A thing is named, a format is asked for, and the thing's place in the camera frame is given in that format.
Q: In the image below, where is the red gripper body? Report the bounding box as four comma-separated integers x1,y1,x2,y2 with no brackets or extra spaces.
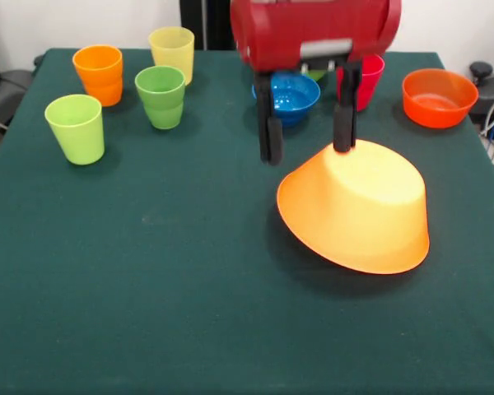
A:
229,0,403,77

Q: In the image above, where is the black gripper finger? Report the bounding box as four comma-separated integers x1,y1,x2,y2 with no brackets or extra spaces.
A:
256,72,284,166
332,57,363,154

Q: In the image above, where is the large orange bowl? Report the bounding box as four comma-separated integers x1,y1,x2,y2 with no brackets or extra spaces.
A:
276,138,431,276

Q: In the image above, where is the blue bowl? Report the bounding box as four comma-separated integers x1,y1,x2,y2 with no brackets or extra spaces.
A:
251,71,321,127

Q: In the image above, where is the red cup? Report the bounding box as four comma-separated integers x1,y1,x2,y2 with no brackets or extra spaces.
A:
336,53,386,113

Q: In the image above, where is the small red-orange bowl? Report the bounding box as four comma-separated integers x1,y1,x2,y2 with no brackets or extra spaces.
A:
401,67,480,130

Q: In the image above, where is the yellow cup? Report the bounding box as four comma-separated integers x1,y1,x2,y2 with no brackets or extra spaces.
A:
147,26,196,86

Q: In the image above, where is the orange cup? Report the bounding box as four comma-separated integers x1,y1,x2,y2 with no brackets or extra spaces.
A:
72,44,124,108

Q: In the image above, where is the lime green cup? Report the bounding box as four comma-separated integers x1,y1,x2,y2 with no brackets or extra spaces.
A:
44,93,106,166

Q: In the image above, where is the dark green tablecloth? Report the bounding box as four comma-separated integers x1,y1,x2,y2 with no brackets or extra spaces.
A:
0,48,494,395

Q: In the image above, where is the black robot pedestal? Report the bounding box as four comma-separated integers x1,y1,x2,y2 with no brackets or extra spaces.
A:
179,0,236,51

